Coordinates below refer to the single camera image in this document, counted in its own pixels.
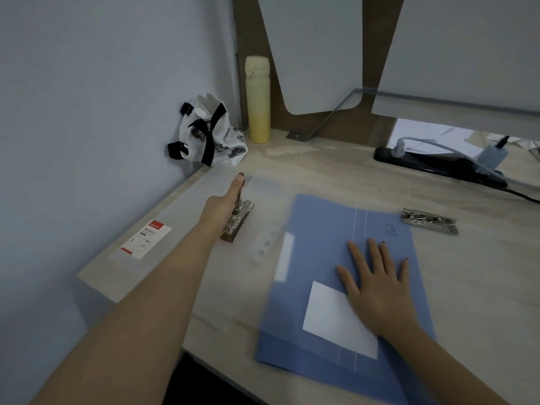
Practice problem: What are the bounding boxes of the large white board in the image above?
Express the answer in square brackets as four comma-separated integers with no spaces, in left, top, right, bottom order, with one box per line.
[371,0,540,142]

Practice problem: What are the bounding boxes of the white charger adapter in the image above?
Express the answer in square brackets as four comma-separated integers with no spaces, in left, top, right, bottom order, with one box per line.
[476,137,509,169]

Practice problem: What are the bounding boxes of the person's left forearm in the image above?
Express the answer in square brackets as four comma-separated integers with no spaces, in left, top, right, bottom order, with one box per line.
[29,217,220,405]

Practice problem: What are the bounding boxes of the yellow bottle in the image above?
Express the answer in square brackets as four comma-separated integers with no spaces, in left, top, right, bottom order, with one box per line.
[245,56,271,144]

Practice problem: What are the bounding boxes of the person's right forearm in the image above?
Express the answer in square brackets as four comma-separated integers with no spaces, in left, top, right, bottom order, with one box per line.
[379,324,509,405]

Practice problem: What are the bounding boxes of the blue folder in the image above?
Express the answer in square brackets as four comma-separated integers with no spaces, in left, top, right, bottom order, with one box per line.
[254,193,438,405]

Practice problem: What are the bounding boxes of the person's left hand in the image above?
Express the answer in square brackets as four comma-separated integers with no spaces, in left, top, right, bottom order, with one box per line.
[198,172,250,241]

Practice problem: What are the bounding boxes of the transparent folder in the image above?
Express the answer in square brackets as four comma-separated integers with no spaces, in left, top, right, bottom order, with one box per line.
[75,164,461,374]

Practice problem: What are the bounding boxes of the brown cardboard board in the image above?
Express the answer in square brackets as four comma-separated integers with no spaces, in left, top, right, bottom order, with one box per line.
[231,0,408,144]

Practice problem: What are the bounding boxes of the black power strip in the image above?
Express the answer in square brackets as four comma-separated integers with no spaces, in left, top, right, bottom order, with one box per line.
[373,146,509,190]

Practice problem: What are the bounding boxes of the metal clip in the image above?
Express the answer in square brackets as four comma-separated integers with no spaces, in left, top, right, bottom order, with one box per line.
[219,200,255,244]
[400,208,460,236]

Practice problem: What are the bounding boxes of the white black printed bag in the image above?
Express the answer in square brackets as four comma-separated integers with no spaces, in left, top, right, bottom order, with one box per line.
[167,93,249,167]

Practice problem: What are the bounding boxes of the loose white papers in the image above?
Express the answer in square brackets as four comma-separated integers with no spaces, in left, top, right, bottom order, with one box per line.
[388,118,540,159]

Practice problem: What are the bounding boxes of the person's right hand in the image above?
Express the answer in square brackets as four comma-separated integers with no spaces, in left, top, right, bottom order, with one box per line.
[336,238,422,338]

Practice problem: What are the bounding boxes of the white rounded board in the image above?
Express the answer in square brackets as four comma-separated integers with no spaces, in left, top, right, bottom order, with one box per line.
[256,0,365,116]

